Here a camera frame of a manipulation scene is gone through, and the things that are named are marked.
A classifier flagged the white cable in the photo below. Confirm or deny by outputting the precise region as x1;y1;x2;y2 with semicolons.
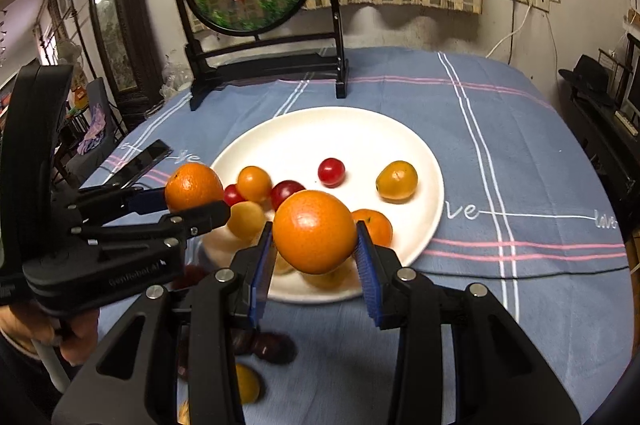
486;2;532;58

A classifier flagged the yellow passion fruit with hole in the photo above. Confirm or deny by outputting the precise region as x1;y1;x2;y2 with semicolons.
226;201;268;242

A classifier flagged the black chair with cloth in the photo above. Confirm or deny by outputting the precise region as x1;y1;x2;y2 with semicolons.
65;77;126;176

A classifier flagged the small bumpy tangerine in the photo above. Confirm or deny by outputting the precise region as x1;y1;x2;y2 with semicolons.
164;162;225;212

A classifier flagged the blue striped tablecloth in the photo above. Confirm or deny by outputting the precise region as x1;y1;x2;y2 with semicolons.
52;46;628;425

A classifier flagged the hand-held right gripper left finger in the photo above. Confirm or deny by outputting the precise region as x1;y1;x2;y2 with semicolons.
52;221;275;425

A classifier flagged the red cherry tomato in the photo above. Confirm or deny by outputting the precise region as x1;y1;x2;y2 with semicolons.
318;157;346;186

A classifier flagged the white oval plate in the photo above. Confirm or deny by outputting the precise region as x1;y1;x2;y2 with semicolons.
202;106;445;304

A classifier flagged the large orange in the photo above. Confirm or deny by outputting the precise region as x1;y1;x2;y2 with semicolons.
273;190;358;275

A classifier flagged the dark wooden framed painting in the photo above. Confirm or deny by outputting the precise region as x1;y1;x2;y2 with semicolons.
84;0;166;116

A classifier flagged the black hat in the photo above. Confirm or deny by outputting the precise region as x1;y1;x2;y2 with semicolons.
558;54;618;106

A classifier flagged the small yellow-green fruit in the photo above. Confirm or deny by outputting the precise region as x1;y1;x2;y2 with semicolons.
234;362;262;405

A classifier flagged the person's left hand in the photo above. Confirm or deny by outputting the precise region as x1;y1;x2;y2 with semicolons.
0;302;101;368

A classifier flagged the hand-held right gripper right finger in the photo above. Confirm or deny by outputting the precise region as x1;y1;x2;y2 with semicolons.
354;221;583;425

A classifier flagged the yellow-orange kumquat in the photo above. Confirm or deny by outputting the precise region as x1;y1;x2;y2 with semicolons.
376;160;419;204

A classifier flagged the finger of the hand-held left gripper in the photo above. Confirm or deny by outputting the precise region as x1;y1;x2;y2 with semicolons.
74;186;168;227
77;200;232;252

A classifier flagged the dark purple passion fruit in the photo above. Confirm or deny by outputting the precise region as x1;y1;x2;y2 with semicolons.
231;329;261;356

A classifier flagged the black smartphone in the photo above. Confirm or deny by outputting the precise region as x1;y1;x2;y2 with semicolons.
102;139;173;192

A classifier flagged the small dark purple fruit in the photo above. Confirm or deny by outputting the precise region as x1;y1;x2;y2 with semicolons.
250;331;297;366

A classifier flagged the person's left forearm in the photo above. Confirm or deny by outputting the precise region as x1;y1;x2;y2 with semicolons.
0;335;56;425

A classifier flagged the small smooth orange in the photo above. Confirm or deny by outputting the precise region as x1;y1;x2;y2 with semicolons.
236;166;273;202

